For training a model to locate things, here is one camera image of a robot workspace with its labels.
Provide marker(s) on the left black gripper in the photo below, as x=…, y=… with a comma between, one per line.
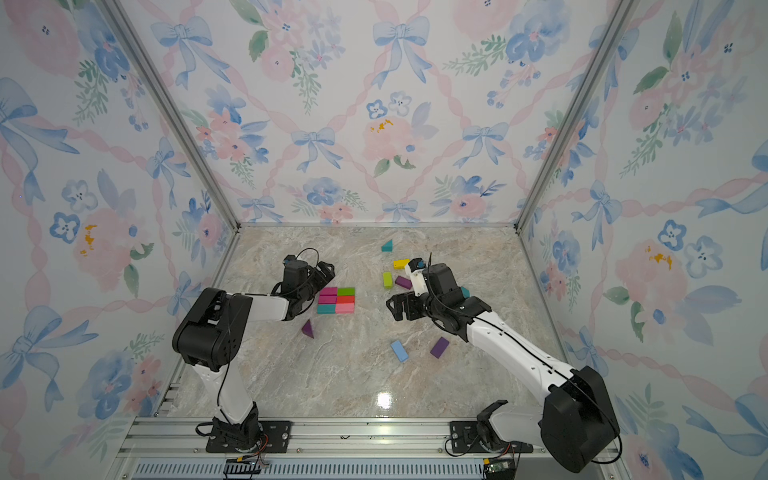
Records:
x=329, y=275

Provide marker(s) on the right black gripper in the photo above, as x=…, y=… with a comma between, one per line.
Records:
x=411, y=312

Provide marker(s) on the teal rectangular block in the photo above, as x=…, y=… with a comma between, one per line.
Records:
x=326, y=309

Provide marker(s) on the purple triangular block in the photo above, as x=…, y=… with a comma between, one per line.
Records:
x=307, y=329

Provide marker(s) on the light pink rectangular block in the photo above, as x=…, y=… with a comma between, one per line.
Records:
x=345, y=308

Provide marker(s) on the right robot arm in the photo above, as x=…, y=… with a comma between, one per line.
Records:
x=576, y=422

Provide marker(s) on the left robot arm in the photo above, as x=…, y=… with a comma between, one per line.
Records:
x=212, y=332

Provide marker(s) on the dark purple small block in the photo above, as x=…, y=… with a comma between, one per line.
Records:
x=403, y=282

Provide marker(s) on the light blue rectangular block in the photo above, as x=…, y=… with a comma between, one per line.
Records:
x=399, y=351

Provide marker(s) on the purple rectangular block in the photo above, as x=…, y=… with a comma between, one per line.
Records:
x=439, y=348

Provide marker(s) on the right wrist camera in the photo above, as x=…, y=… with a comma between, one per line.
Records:
x=416, y=270

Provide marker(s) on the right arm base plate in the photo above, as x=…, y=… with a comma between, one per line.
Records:
x=465, y=437

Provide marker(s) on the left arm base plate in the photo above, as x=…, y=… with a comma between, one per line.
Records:
x=270, y=436

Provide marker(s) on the left corner aluminium post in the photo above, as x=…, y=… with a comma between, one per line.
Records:
x=117, y=19

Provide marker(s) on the corner aluminium post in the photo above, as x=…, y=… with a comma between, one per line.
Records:
x=117, y=19
x=609, y=41

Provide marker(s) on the aluminium front rail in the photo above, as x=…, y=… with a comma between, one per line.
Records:
x=321, y=448

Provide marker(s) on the right corner aluminium post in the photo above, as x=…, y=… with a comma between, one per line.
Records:
x=609, y=41

